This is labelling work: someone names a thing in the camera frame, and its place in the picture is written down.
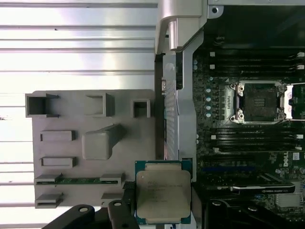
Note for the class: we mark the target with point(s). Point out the green motherboard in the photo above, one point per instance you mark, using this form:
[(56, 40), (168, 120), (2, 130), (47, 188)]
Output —
[(267, 158)]

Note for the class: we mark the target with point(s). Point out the silver chipset heat sink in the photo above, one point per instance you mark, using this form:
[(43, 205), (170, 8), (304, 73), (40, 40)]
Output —
[(286, 199)]

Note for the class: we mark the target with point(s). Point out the black open PC case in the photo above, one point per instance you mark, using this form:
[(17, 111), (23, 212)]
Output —
[(186, 112)]

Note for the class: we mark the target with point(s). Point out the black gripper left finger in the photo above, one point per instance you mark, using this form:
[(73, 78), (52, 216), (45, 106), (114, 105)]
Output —
[(121, 214)]

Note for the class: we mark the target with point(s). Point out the blue expansion slot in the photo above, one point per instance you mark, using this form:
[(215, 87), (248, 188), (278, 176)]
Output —
[(226, 169)]

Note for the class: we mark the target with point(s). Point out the CPU socket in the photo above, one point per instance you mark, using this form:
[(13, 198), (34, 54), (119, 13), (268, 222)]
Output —
[(258, 102)]

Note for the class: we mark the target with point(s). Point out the grey parts rack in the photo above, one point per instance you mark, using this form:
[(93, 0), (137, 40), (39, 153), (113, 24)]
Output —
[(59, 119)]

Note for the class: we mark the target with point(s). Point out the black graphics card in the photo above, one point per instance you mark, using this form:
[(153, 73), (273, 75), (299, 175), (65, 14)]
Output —
[(262, 189)]

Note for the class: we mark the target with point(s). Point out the green RAM stick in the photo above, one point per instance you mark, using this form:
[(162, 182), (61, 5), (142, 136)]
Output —
[(81, 180)]

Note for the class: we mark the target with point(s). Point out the black RAM slot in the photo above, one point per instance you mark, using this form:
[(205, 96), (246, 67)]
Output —
[(255, 130), (255, 137), (250, 67), (250, 48), (255, 150), (250, 61), (250, 55), (255, 143)]

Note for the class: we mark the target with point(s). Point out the black expansion slot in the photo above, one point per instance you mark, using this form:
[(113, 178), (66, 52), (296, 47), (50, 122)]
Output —
[(226, 159)]

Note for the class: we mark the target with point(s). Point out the metal socket cover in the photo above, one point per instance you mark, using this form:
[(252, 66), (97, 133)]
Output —
[(289, 102)]

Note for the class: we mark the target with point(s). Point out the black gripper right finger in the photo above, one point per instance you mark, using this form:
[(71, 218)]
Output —
[(221, 217)]

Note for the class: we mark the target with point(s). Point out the silver CPU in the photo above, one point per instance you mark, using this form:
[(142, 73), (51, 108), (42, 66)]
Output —
[(163, 190)]

